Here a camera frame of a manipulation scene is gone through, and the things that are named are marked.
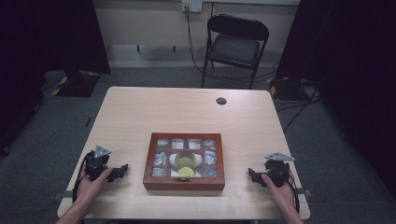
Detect person's left hand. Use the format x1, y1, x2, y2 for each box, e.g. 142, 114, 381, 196
76, 166, 115, 207

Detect black floor cables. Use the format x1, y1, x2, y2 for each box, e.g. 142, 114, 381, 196
275, 83, 322, 133

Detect person's right hand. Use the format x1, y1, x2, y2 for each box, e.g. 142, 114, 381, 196
261, 169, 297, 213

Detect left hand-held gripper cable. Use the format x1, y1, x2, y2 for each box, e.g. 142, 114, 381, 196
71, 154, 90, 203

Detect group of small sachets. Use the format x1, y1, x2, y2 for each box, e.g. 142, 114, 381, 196
151, 138, 219, 178

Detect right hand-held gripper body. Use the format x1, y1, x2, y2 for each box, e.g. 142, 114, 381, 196
262, 151, 296, 189

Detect wooden box with glass lid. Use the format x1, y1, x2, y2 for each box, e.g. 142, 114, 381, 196
142, 132, 226, 191

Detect metal table bracket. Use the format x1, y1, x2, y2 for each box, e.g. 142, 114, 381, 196
295, 188, 313, 198
51, 189, 75, 201

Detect yellow-lidded coffee capsule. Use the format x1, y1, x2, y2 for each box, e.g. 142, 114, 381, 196
174, 151, 198, 168
177, 166, 196, 178

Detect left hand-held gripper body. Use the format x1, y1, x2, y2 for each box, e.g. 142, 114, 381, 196
83, 145, 112, 183

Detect dark curtain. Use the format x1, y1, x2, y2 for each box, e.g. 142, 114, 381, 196
275, 0, 396, 162
0, 0, 112, 157

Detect black folding chair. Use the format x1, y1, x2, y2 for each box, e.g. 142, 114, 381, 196
201, 13, 270, 90

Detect black stand base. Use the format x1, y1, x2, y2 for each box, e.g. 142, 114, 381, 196
50, 69, 101, 98
266, 76, 310, 101

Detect hand-held gripper cable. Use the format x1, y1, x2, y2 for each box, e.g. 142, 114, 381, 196
71, 154, 90, 203
287, 173, 301, 215

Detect right hand-held gripper cable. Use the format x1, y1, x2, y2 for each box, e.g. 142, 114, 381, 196
287, 173, 301, 215

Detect white wall socket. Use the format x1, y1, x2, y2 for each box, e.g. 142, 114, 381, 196
181, 0, 204, 14

